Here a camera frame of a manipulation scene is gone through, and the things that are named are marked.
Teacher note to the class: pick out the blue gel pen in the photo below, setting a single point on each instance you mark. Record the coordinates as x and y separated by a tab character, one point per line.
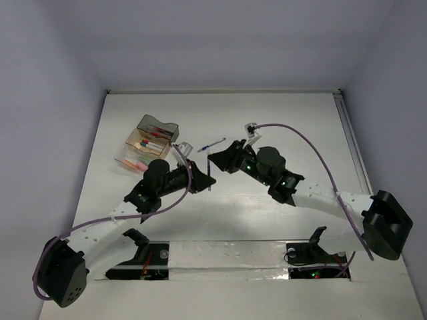
208	172

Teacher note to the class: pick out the green highlighter marker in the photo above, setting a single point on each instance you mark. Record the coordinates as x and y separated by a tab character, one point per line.
147	161

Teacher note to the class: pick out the teal capped white pen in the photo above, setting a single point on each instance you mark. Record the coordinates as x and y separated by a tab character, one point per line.
152	146

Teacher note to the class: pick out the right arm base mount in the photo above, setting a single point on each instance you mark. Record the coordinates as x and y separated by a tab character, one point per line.
307	260

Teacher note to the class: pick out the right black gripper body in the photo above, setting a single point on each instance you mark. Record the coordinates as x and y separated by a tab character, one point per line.
246	162

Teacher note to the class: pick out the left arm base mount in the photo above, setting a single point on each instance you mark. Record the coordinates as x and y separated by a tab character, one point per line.
149	262

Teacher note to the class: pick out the aluminium side rail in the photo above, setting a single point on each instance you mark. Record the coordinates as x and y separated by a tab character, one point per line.
352	142

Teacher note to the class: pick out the orange highlighter marker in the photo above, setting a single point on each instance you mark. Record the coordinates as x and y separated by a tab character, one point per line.
129	164

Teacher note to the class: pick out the pink highlighter marker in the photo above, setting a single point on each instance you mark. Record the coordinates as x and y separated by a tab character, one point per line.
141	166

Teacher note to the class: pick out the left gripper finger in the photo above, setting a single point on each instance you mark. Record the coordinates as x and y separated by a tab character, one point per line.
195	173
201	182

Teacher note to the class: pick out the clear plastic container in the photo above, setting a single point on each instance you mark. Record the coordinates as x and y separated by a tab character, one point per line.
131	154

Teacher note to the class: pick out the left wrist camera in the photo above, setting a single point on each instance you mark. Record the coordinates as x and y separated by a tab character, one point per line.
185	150

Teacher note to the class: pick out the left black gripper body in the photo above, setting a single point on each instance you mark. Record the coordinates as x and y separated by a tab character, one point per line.
179	178

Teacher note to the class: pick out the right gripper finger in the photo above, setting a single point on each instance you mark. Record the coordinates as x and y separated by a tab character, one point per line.
225	160
238	146

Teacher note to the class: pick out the long red pen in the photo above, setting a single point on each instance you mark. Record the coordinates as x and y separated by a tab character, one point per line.
161	130

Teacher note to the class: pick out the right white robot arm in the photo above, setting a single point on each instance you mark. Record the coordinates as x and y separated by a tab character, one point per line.
382	221

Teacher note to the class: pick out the red gel pen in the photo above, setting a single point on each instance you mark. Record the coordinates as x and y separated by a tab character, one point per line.
158	134

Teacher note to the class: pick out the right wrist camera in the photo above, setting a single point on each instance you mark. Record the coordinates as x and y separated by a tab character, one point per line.
253	135

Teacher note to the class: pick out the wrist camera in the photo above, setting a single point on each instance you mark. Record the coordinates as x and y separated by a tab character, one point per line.
185	150
253	135

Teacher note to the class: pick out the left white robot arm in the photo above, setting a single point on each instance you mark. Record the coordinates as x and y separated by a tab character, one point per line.
62	269

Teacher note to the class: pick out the blue ballpoint pen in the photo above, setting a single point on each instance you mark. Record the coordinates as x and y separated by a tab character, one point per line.
206	147

